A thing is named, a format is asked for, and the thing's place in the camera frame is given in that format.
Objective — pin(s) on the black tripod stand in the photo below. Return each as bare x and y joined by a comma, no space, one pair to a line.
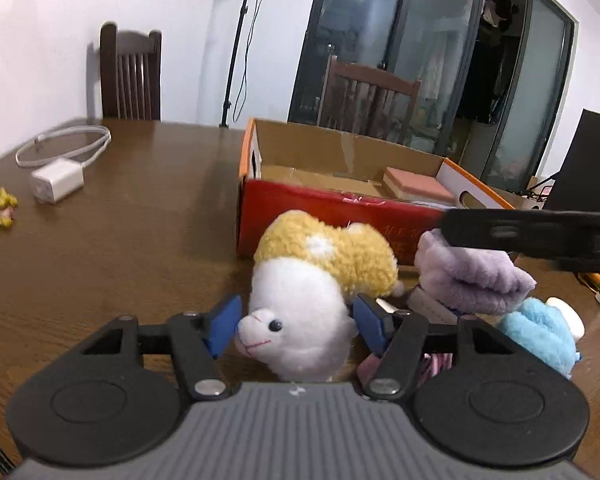
236,45

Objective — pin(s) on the pink satin bow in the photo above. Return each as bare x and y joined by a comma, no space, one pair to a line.
437,364

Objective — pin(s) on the black paper bag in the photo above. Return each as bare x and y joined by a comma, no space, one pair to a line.
590,160

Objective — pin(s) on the white round soft toy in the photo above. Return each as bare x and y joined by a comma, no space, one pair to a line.
574,321

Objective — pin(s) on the sliding glass door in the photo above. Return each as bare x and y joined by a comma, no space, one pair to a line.
430,35

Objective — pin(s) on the small yellow flower ornament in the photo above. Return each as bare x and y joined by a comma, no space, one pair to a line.
3,200

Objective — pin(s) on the purple fluffy cloth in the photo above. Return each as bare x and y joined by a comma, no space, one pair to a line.
470,280

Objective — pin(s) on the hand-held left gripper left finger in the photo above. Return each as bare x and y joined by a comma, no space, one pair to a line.
224,329

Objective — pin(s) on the dark hanging clothes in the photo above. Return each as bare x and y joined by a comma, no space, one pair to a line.
495,60

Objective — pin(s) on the dark wooden slatted chair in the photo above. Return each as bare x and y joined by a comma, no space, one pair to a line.
130,40
375,77

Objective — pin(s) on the cardboard box with orange rim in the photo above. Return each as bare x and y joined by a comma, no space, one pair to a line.
330,210

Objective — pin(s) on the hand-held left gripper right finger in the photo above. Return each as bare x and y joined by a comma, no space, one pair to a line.
371,327

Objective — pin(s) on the white charger adapter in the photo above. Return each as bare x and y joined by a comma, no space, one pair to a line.
57,180

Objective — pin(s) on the yellow and white sheep plush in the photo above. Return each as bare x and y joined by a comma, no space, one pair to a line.
300,300

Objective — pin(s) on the pink sponge block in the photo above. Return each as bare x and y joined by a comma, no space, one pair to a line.
415,183

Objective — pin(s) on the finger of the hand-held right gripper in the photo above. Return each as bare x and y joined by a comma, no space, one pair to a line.
530,232

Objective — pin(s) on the light blue plush toy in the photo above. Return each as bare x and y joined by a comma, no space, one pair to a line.
535,332

